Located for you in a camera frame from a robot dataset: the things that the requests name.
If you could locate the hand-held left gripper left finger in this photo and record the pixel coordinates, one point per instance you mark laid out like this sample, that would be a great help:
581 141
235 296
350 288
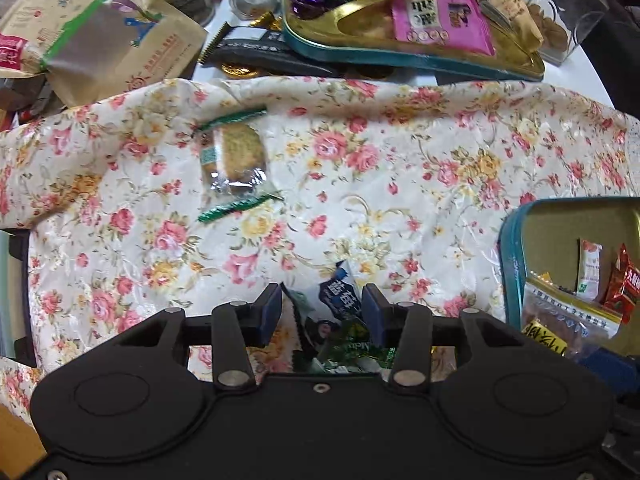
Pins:
271 312

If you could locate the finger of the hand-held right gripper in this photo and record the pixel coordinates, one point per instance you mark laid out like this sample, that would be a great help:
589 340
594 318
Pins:
617 372

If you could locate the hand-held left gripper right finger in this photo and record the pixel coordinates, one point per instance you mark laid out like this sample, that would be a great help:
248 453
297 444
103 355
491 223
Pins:
372 315

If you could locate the blue white snack packet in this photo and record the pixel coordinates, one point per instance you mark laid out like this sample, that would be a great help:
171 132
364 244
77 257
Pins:
340 295

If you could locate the clear bag brown snack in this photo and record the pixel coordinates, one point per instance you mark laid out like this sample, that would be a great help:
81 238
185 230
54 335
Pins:
565 315

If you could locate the red snack packet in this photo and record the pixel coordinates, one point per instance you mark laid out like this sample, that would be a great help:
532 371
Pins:
625 285

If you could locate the small white green packet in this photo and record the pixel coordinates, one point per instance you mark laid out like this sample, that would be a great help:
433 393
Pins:
590 270

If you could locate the gold rectangular tin tray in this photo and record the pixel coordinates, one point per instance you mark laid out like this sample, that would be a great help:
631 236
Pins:
360 35
550 225

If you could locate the floral tablecloth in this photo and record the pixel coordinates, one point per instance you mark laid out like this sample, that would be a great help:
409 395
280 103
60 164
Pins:
375 185

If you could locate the biscuit packet green ends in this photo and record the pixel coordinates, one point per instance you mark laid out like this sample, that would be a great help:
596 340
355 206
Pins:
237 152

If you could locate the black snack packet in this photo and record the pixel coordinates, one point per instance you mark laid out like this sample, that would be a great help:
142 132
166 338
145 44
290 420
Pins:
280 60

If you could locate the pink snack packet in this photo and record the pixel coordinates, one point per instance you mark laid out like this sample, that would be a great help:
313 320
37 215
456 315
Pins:
435 20

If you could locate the kraft paper bag tree print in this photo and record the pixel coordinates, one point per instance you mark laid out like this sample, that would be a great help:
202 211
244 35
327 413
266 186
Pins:
100 35

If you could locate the small kraft snack packet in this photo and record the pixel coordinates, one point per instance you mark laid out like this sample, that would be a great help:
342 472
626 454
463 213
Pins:
515 12

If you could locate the glass jar with cookies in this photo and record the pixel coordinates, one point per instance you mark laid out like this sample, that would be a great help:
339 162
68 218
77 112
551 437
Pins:
565 15

